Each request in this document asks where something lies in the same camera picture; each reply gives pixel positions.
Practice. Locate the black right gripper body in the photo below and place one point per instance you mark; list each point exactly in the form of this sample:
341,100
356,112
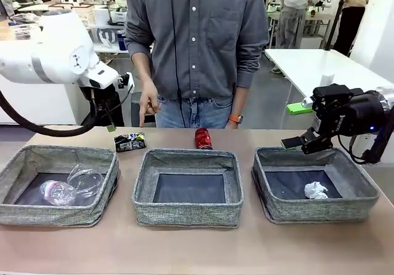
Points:
354,115

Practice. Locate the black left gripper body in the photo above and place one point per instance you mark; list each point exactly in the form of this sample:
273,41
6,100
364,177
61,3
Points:
100,101

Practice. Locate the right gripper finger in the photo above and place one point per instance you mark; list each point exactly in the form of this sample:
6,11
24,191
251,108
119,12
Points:
298,108
291,143

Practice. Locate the black snack wrapper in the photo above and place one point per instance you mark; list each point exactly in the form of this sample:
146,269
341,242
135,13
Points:
129,142

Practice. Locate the white paper ball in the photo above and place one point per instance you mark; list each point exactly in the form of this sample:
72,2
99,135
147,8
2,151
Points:
315,190

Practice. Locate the clear plastic cup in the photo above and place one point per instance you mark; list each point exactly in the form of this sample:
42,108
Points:
87,179

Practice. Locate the crushed red soda can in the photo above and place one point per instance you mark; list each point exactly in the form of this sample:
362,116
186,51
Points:
203,139

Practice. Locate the person's left forearm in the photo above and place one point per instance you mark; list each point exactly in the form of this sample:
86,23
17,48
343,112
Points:
240,101

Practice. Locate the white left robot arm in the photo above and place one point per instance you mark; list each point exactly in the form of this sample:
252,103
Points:
61,41

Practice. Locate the person's right forearm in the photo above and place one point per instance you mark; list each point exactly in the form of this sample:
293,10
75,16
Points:
144,69

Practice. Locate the person's right hand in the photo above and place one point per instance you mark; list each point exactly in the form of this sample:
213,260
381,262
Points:
149,96

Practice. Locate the person's left hand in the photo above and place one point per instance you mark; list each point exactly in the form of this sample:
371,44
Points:
233,125

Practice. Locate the large white table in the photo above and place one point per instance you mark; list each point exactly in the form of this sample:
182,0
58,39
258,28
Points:
307,62

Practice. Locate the orange wrist watch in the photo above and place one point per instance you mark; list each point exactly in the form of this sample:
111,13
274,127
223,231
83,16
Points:
235,118

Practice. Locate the dark blue bottle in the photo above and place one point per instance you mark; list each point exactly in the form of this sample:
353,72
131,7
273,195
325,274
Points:
121,41

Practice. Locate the white box with blue logo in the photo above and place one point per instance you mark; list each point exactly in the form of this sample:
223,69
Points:
106,35

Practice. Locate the grey fabric basket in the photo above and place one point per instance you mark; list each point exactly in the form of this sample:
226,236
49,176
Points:
184,215
323,208
61,216

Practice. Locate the white cylindrical container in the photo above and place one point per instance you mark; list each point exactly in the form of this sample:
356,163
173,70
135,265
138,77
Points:
101,16

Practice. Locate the white plastic crate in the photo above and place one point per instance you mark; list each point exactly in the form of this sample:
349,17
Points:
84,13

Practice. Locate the bystander in white shirt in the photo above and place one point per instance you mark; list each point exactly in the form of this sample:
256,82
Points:
292,10

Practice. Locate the bystander in beige top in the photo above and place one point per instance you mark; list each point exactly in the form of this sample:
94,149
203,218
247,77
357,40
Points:
354,16

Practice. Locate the black tripod pole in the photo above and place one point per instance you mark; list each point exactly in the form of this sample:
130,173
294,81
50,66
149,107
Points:
337,13

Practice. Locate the clear plastic storage box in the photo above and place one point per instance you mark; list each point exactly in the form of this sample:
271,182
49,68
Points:
26,30

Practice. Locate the light wooden side table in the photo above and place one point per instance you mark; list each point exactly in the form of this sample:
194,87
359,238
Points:
12,35

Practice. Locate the person in grey shirt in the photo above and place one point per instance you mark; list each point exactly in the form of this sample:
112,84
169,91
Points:
197,41

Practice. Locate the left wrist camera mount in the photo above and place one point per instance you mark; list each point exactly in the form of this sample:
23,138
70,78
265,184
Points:
124,79

